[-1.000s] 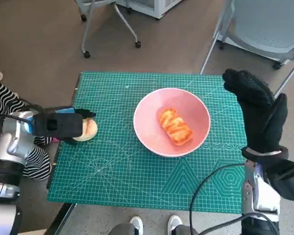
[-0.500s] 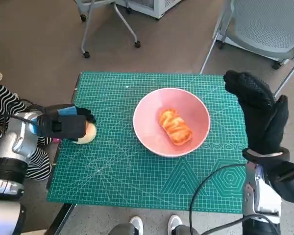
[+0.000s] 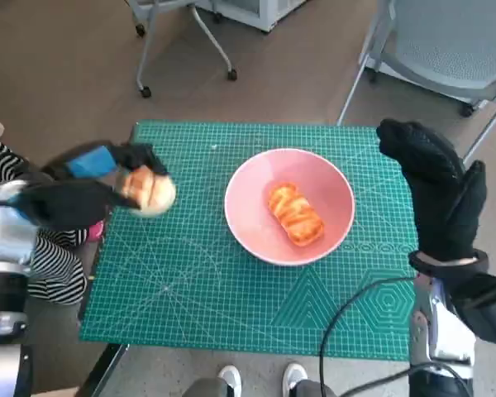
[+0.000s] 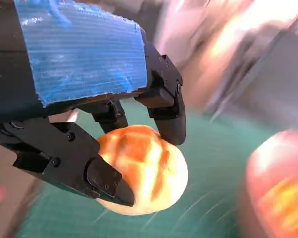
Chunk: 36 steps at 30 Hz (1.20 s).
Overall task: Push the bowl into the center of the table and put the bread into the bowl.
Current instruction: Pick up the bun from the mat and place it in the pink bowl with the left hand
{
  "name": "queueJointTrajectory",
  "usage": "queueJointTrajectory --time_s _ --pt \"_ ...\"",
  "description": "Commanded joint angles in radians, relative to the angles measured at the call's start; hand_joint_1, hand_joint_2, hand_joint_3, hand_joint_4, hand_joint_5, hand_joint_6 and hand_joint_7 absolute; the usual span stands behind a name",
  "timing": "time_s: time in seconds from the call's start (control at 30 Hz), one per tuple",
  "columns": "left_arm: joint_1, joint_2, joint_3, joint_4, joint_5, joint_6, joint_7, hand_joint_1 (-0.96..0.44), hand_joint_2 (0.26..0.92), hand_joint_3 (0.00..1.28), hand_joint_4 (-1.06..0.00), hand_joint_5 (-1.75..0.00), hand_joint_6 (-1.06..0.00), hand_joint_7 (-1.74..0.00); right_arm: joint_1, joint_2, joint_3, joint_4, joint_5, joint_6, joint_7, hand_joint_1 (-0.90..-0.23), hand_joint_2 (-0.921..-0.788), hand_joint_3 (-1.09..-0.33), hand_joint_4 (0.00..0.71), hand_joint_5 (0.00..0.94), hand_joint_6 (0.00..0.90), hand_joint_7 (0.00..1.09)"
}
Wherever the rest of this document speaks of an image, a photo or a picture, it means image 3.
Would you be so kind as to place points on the green cutting mat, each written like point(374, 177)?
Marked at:
point(190, 289)

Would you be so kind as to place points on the pale round toy bread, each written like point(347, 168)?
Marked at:
point(153, 194)

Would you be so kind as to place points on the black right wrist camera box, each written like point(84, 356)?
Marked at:
point(487, 302)

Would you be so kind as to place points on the white cabinet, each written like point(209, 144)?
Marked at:
point(264, 12)

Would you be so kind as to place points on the dark grey leg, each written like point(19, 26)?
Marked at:
point(206, 389)
point(312, 390)

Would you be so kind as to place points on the person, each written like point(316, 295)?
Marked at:
point(58, 273)

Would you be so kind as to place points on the white shoe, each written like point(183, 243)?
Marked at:
point(294, 376)
point(230, 378)

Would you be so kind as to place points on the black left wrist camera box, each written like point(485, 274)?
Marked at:
point(66, 204)

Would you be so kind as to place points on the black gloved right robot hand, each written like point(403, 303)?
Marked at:
point(446, 202)

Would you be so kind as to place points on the pink slipper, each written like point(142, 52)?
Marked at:
point(96, 231)

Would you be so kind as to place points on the pink bowl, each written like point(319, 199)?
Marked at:
point(248, 231)

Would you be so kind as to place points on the orange braided toy bread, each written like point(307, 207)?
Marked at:
point(293, 215)

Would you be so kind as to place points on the grey chair frame with casters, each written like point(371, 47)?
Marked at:
point(146, 92)

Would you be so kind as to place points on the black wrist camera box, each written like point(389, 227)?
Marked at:
point(487, 302)
point(66, 204)

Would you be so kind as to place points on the grey mesh chair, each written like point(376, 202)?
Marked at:
point(450, 41)

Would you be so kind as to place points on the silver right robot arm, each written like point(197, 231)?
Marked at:
point(442, 331)

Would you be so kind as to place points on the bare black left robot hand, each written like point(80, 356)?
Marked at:
point(91, 163)

